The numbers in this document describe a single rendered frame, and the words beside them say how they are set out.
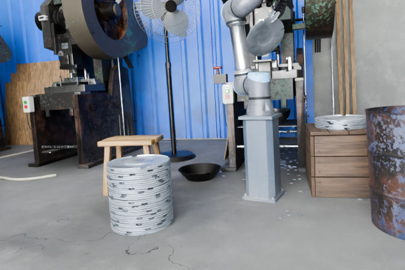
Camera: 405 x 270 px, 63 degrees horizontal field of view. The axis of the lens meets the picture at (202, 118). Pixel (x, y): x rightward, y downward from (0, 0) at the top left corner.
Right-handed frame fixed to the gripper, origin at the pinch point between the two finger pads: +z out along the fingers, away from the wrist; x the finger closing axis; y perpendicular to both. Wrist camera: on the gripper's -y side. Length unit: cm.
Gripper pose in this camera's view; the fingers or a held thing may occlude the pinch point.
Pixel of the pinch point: (272, 20)
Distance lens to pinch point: 233.1
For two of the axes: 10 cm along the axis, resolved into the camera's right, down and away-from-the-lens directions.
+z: -3.6, 6.8, 6.4
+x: 4.5, 7.3, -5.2
